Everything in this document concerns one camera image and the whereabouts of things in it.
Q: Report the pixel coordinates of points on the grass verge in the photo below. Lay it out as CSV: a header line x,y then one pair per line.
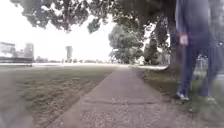
x,y
160,80

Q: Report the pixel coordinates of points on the small dark tree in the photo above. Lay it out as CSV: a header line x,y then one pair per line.
x,y
150,50

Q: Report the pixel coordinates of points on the round leafy tree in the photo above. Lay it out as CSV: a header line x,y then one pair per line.
x,y
125,43

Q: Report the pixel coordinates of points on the grass field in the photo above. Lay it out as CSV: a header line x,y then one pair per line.
x,y
50,86

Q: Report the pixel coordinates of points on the tall tower building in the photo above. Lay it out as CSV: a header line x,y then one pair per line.
x,y
69,52

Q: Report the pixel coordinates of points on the grey concrete path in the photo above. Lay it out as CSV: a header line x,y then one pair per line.
x,y
123,100

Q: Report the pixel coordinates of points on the person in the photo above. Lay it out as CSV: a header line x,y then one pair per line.
x,y
196,33

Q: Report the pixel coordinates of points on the group of distant buildings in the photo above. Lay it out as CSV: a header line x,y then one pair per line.
x,y
13,50

